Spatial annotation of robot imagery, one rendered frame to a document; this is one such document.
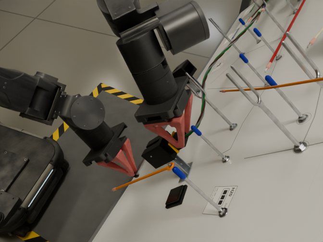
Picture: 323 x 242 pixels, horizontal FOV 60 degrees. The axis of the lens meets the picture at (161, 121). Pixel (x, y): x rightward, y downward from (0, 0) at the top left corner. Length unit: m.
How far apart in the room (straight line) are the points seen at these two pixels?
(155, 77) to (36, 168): 1.30
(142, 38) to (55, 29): 2.56
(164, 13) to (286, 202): 0.29
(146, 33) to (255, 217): 0.27
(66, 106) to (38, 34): 2.47
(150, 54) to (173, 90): 0.07
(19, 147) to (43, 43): 1.28
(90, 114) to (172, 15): 0.20
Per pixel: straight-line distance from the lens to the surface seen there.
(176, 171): 0.36
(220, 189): 0.45
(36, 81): 0.52
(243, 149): 0.48
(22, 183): 1.63
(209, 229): 0.41
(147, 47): 0.40
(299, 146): 0.39
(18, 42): 2.91
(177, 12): 0.41
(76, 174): 1.83
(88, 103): 0.47
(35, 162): 1.67
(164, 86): 0.42
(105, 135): 0.56
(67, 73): 2.42
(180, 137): 0.46
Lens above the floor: 1.57
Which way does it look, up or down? 53 degrees down
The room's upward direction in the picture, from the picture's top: straight up
